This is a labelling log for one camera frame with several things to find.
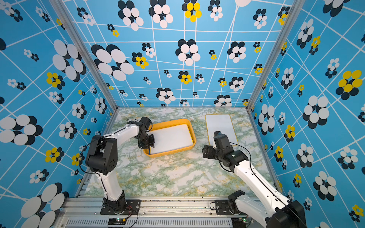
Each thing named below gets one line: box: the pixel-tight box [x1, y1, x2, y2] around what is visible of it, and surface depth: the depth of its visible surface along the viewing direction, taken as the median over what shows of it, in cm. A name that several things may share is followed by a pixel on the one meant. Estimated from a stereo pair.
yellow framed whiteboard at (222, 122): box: [204, 114, 239, 146], surface depth 111 cm
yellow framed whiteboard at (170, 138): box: [149, 123, 194, 155], surface depth 101 cm
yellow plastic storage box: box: [143, 118, 197, 159], surface depth 98 cm
